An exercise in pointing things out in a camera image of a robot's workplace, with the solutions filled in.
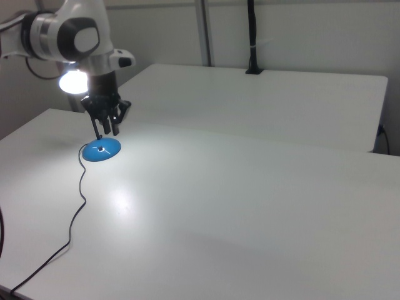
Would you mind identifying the white rectangular table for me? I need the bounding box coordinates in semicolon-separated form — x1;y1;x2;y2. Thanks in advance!
116;62;389;154

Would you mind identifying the grey partition post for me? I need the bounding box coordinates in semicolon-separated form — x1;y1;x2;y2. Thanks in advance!
194;0;216;68

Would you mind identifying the thick black cable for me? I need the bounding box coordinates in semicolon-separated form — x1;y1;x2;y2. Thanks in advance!
0;206;6;261

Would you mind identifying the black pole with clamp base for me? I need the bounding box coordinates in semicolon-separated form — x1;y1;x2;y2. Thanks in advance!
244;0;266;76

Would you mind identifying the blue gooseneck desk lamp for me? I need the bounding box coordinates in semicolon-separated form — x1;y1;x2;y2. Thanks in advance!
57;68;123;164

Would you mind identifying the black lamp power cable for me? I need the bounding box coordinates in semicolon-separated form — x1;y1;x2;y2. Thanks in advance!
9;144;92;297

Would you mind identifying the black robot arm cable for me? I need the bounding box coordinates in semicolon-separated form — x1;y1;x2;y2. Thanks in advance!
24;57;62;80

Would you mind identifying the black cable at table side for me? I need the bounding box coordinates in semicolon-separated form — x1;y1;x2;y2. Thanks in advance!
377;124;391;155

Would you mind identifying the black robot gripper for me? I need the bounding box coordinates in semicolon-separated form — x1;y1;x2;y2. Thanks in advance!
80;72;133;136

